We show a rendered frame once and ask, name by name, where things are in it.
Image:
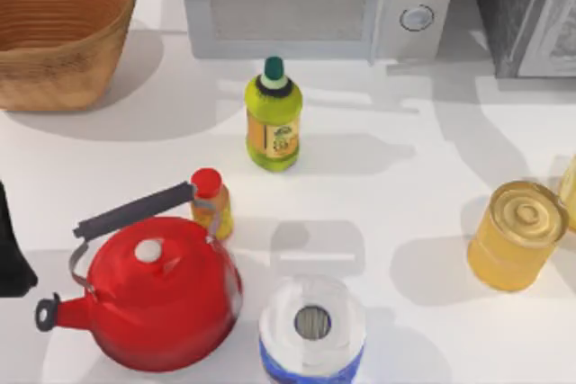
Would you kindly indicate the white and blue paper roll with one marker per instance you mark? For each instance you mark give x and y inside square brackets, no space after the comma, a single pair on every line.
[310,334]

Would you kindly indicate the brown woven basket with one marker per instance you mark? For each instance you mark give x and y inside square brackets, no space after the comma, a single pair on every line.
[54,29]

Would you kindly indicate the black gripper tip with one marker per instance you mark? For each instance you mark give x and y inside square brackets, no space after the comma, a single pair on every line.
[11,258]

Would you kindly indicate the red kettle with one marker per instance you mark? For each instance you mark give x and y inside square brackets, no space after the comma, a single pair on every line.
[157,298]

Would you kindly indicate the yellow can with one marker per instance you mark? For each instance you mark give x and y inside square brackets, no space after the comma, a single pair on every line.
[517,240]

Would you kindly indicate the pale microwave oven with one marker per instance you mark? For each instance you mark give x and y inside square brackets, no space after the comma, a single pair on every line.
[418,49]

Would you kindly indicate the microwave oven door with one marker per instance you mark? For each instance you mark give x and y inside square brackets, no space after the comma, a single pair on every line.
[283,2]

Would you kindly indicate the green bottle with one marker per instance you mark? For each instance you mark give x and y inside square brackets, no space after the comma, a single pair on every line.
[273,127]

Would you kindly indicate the microwave knob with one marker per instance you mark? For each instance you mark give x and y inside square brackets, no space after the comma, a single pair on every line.
[417,17]

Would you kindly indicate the small yellow red-capped bottle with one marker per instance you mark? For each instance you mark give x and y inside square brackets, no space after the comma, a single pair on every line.
[216,208]

